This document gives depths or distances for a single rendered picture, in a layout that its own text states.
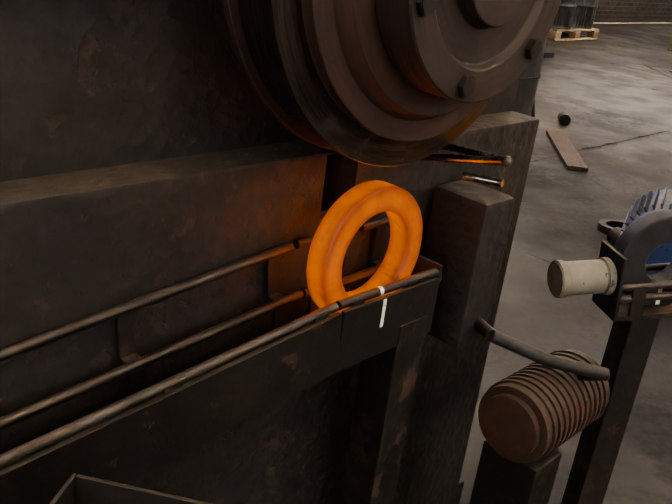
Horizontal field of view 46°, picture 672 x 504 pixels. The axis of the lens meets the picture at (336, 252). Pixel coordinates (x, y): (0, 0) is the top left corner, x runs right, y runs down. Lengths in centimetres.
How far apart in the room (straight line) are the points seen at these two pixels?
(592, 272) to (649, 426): 108
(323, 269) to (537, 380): 45
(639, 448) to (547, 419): 100
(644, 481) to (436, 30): 150
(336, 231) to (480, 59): 25
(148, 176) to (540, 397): 68
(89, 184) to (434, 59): 36
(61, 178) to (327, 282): 33
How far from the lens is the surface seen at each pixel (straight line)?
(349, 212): 95
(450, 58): 83
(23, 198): 78
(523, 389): 123
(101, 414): 80
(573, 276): 127
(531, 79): 377
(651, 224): 131
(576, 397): 130
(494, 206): 115
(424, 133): 94
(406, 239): 105
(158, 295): 89
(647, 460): 218
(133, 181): 84
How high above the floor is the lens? 114
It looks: 23 degrees down
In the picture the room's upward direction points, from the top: 7 degrees clockwise
